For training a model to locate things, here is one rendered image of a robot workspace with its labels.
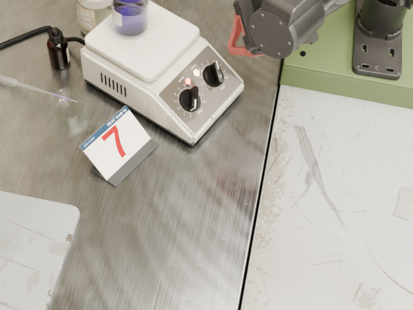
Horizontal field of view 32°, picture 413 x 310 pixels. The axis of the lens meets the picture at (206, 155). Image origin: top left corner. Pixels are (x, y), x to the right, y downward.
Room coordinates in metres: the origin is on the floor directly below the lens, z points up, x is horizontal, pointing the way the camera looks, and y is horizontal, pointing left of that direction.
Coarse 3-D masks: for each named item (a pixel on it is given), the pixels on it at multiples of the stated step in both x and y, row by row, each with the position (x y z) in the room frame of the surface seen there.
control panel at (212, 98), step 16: (208, 48) 0.70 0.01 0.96; (192, 64) 0.67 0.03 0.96; (208, 64) 0.68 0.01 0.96; (224, 64) 0.69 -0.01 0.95; (176, 80) 0.63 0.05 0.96; (192, 80) 0.64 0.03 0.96; (224, 80) 0.66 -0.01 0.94; (160, 96) 0.60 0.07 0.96; (176, 96) 0.61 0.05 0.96; (208, 96) 0.63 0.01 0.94; (224, 96) 0.64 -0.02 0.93; (176, 112) 0.59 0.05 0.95; (192, 112) 0.60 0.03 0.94; (208, 112) 0.61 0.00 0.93; (192, 128) 0.58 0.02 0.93
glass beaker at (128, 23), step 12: (120, 0) 0.68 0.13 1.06; (144, 0) 0.69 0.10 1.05; (120, 12) 0.68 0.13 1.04; (132, 12) 0.68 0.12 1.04; (144, 12) 0.69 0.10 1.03; (120, 24) 0.68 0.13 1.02; (132, 24) 0.68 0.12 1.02; (144, 24) 0.69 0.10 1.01; (120, 36) 0.68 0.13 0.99; (132, 36) 0.68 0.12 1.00
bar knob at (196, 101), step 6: (186, 90) 0.62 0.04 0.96; (192, 90) 0.62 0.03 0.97; (198, 90) 0.62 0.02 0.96; (180, 96) 0.61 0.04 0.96; (186, 96) 0.62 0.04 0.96; (192, 96) 0.61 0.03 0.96; (198, 96) 0.61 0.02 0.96; (180, 102) 0.61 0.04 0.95; (186, 102) 0.61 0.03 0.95; (192, 102) 0.60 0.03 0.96; (198, 102) 0.61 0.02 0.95; (186, 108) 0.60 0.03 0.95; (192, 108) 0.60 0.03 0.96; (198, 108) 0.61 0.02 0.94
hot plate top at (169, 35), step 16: (160, 16) 0.73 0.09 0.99; (176, 16) 0.73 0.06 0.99; (96, 32) 0.68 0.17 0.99; (112, 32) 0.69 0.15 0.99; (160, 32) 0.70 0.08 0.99; (176, 32) 0.70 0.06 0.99; (192, 32) 0.70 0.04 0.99; (96, 48) 0.66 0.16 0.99; (112, 48) 0.66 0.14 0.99; (128, 48) 0.66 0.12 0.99; (144, 48) 0.66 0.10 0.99; (160, 48) 0.67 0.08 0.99; (176, 48) 0.67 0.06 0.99; (128, 64) 0.63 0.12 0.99; (144, 64) 0.64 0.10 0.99; (160, 64) 0.64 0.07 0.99; (144, 80) 0.61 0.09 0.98
